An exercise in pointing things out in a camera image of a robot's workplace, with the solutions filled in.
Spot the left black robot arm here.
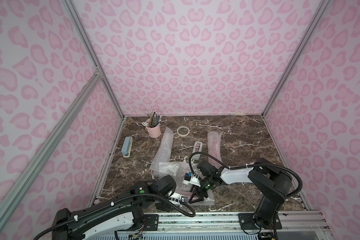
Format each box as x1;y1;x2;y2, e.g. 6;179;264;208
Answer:
34;175;196;240

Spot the pink pencil cup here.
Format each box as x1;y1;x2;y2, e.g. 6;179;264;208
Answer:
144;120;161;138

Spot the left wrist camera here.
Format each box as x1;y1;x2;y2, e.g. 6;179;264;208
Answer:
169;193;188;205

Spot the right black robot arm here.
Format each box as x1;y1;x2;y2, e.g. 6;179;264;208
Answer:
184;154;303;240

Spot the tape roll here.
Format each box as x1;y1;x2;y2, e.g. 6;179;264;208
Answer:
177;126;190;137

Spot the bubble wrap sheet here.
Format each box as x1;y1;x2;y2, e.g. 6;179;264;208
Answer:
153;162;215;206
150;127;174;172
207;132;223;163

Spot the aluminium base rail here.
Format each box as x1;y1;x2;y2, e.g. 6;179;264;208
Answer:
87;211;334;240

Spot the white tape dispenser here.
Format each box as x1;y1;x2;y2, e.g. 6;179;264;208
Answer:
193;141;203;153

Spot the grey stapler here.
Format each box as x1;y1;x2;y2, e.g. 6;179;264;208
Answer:
121;136;133;158

